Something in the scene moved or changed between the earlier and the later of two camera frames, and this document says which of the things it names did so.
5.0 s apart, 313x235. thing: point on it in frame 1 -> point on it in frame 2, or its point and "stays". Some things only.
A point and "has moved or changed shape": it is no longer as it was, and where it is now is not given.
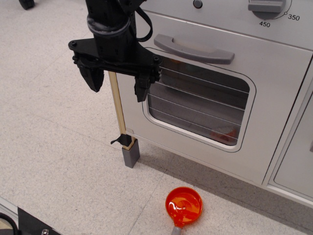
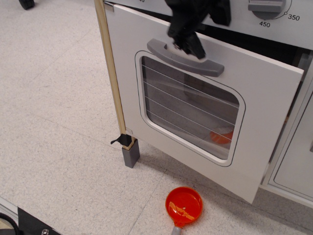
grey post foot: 132,155 stays
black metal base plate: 28,224 stays
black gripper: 121,53 -> 188,15
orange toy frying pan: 183,205 stays
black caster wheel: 27,4 stays
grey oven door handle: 193,50 -> 165,49
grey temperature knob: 267,9 stays
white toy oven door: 223,98 has moved or changed shape
